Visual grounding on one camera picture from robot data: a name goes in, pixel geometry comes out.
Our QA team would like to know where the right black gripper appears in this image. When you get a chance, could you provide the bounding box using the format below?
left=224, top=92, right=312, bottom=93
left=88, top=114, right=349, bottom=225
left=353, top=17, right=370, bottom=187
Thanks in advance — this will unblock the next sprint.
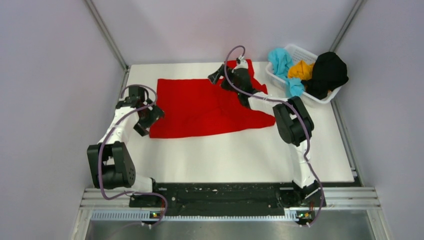
left=208, top=65, right=241, bottom=96

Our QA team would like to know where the red t shirt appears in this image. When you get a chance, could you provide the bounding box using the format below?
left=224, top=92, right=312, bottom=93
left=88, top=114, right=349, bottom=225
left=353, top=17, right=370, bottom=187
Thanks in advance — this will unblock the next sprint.
left=150, top=62, right=276, bottom=139

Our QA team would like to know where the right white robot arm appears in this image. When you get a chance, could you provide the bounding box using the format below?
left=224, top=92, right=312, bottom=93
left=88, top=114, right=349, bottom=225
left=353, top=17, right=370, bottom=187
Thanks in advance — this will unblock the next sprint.
left=207, top=59, right=325, bottom=209

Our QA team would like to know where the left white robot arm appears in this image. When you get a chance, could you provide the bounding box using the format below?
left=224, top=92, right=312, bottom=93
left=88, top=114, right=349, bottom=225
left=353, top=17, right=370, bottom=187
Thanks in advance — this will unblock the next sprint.
left=86, top=84, right=165, bottom=207

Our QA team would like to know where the teal t shirt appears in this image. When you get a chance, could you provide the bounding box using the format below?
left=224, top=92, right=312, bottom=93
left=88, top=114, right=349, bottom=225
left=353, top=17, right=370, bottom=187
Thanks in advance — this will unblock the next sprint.
left=268, top=47, right=305, bottom=98

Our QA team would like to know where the white plastic laundry basket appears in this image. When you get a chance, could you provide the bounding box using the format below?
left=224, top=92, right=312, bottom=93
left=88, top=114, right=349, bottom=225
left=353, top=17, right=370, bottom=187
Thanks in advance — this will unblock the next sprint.
left=265, top=44, right=342, bottom=107

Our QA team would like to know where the orange t shirt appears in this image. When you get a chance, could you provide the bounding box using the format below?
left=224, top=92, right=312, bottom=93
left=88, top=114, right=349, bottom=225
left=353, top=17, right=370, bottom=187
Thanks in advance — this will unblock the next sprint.
left=287, top=60, right=315, bottom=81

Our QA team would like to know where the black t shirt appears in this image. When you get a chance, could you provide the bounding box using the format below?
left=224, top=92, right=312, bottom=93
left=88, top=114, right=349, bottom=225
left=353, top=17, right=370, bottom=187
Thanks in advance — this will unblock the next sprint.
left=301, top=51, right=349, bottom=100

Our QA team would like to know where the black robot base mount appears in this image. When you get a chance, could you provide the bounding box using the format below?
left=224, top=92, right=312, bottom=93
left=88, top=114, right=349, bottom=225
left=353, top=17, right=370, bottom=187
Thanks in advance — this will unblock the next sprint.
left=129, top=182, right=326, bottom=217

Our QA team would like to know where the white cable duct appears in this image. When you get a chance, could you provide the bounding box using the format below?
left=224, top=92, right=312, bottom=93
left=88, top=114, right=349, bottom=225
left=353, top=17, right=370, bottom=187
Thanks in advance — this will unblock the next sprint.
left=90, top=209, right=312, bottom=223

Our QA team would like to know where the aluminium frame rail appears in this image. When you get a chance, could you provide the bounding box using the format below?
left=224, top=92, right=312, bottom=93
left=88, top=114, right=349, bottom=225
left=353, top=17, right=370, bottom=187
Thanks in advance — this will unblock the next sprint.
left=70, top=186, right=393, bottom=240

